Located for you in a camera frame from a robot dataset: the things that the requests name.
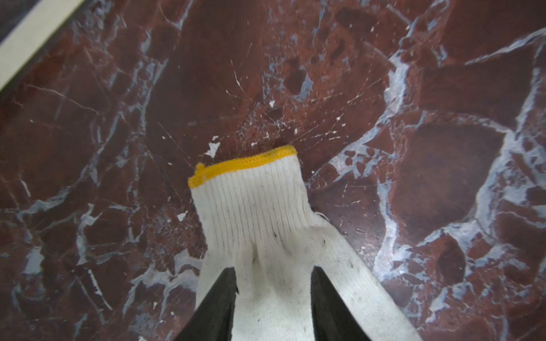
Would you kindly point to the white glove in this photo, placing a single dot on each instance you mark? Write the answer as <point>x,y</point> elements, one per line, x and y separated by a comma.
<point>257,220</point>

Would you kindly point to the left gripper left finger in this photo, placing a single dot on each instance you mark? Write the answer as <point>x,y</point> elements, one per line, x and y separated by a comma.
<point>213,319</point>

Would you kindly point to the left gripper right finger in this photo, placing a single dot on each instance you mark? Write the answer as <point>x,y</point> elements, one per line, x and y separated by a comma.
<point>332,319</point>

